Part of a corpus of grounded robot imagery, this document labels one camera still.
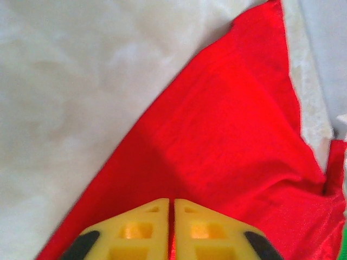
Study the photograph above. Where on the red t-shirt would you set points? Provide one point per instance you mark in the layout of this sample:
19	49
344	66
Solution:
217	122

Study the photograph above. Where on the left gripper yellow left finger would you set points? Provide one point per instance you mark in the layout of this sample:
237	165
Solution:
130	238

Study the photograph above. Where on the green plastic mesh basket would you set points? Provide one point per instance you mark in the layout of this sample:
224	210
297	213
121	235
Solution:
343	246

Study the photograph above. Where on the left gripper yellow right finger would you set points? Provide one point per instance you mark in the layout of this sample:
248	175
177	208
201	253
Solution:
217	238

